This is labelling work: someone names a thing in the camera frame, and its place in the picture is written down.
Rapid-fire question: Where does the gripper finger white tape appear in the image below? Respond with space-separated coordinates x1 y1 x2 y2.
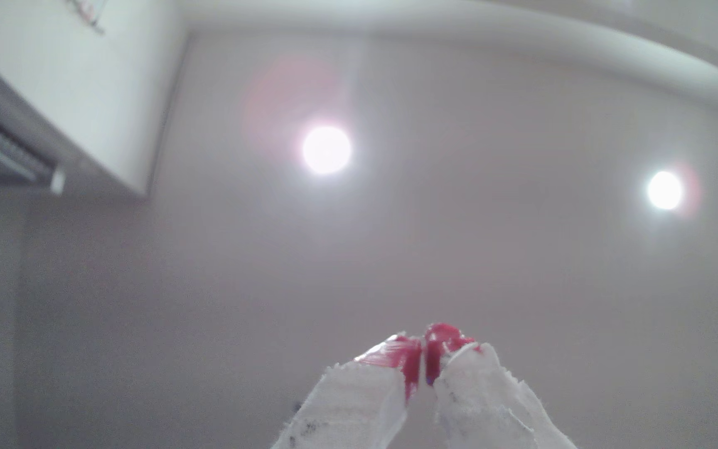
270 332 423 449
424 322 579 449

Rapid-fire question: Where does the round ceiling light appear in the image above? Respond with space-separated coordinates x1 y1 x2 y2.
301 124 354 176
646 169 686 212

